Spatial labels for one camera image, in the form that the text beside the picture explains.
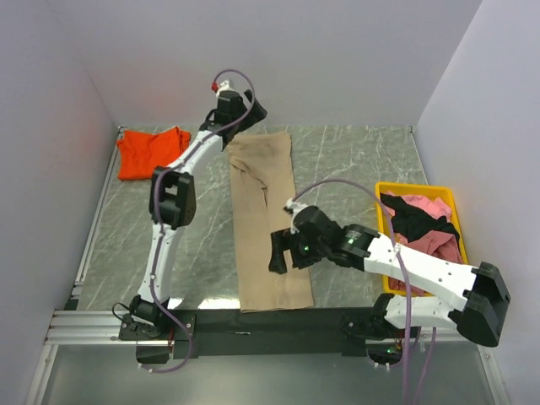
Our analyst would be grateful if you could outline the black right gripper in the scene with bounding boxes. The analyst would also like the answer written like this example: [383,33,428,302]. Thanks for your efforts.
[268,226,329,273]

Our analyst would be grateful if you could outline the orange t shirt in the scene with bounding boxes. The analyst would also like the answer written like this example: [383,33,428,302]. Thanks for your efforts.
[116,127,191,181]

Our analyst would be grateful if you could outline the aluminium frame rail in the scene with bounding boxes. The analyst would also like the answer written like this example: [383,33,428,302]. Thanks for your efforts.
[24,124,127,405]

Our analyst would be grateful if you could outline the pink t shirt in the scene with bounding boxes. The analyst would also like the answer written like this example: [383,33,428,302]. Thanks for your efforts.
[383,193,462,294]

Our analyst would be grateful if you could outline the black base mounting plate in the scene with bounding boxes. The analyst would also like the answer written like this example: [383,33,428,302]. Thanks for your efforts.
[119,307,404,364]

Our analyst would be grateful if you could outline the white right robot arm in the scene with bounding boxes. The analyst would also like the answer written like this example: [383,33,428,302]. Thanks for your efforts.
[268,202,510,348]

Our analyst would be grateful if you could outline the beige t shirt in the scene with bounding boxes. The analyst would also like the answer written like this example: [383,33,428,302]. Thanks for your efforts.
[226,132,314,312]

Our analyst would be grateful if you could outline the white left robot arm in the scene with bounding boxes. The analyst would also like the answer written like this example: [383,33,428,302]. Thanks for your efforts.
[129,88,267,339]

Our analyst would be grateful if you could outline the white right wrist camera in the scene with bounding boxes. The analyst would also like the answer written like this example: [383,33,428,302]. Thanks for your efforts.
[283,197,307,218]

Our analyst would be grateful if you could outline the black t shirt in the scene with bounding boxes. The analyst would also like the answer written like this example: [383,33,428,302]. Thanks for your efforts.
[381,194,461,241]

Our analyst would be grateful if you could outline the yellow plastic bin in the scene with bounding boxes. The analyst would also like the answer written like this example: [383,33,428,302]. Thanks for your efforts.
[374,181,468,296]

